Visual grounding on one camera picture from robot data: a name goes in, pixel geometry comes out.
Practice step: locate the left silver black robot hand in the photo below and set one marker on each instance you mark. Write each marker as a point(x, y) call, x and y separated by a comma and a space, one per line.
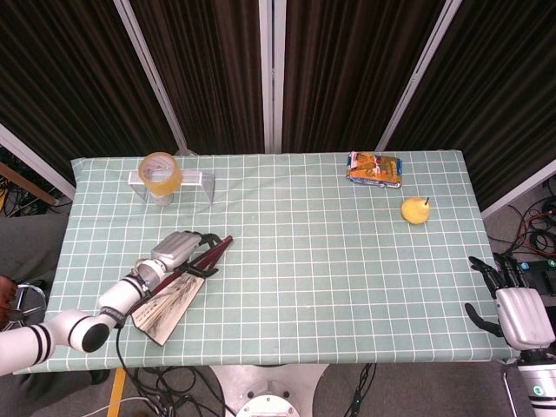
point(174, 249)

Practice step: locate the red ribbed paper folding fan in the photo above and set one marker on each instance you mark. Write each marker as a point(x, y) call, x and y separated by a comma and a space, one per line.
point(174, 299)

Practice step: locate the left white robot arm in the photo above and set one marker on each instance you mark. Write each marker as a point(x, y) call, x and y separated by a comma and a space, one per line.
point(117, 297)

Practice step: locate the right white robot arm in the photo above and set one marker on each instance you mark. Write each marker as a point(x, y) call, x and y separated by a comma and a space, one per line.
point(540, 386)

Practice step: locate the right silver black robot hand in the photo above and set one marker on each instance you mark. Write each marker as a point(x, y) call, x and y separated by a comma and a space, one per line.
point(525, 319)

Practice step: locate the chrome metal stool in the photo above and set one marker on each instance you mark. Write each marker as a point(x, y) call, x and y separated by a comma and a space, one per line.
point(30, 310)

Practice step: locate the green checked tablecloth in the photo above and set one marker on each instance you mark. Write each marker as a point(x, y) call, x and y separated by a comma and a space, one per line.
point(326, 269)

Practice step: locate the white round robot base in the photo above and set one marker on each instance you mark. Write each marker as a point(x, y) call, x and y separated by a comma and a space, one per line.
point(265, 391)

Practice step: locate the brown wooden plank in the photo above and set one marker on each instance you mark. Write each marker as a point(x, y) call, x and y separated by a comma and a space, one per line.
point(26, 180)

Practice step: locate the yellow pear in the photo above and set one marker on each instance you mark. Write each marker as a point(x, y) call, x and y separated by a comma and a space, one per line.
point(415, 212)

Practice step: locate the orange blue snack packet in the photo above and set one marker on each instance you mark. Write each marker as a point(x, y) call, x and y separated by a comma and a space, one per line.
point(374, 170)

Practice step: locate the yellow packing tape roll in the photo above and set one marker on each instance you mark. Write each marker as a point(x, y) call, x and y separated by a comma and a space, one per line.
point(167, 187)

